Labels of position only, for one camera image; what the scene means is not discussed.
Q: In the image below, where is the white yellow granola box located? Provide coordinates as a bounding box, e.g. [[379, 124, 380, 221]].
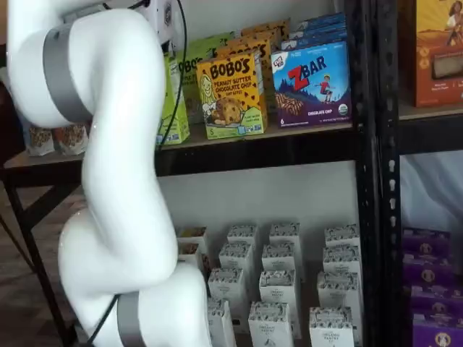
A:
[[177, 242, 204, 269], [176, 226, 209, 252]]

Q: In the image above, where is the white granola bag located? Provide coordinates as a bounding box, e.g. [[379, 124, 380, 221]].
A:
[[27, 124, 56, 158]]

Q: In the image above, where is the orange label granola bag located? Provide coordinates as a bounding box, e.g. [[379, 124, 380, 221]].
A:
[[52, 121, 90, 157]]

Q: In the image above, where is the green Bobo's apple pie box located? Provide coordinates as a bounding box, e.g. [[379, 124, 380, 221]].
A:
[[187, 31, 237, 61], [176, 45, 218, 126], [158, 52, 192, 146]]

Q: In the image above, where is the wooden board under snack boxes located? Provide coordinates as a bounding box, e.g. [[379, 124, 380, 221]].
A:
[[2, 121, 354, 171]]

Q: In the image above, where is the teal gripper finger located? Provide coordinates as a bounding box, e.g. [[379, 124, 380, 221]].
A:
[[161, 38, 179, 56]]

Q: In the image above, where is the black metal shelving rack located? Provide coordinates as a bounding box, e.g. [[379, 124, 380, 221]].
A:
[[0, 0, 379, 347], [377, 0, 463, 347]]

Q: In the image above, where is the wooden board under small boxes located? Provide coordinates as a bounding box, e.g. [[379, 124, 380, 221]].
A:
[[173, 216, 363, 347]]

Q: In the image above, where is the yellow Bobo's peanut butter box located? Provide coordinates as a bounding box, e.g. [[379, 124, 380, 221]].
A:
[[195, 49, 269, 141], [240, 17, 292, 50], [216, 38, 273, 109]]

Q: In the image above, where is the purple snack box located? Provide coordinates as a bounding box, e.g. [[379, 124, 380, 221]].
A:
[[409, 285, 463, 318], [403, 252, 455, 288], [402, 227, 451, 256], [412, 314, 463, 347]]

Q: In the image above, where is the blue purple Zbar box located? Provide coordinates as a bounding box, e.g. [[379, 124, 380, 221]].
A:
[[280, 30, 348, 51], [270, 40, 353, 129], [296, 12, 347, 33], [288, 21, 347, 41]]

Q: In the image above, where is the white floral carton box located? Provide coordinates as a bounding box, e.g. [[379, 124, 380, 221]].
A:
[[258, 270, 297, 309], [260, 244, 296, 276], [205, 299, 237, 347], [308, 307, 355, 347], [218, 242, 255, 276], [268, 223, 302, 251], [323, 224, 360, 254], [226, 224, 260, 251], [247, 301, 292, 347], [207, 267, 245, 309], [322, 247, 363, 280], [317, 271, 361, 312]]

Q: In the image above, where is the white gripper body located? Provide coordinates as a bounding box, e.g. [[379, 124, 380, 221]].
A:
[[139, 0, 182, 43]]

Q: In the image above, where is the large orange snack box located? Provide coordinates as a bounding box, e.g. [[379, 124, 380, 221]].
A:
[[413, 0, 463, 108]]

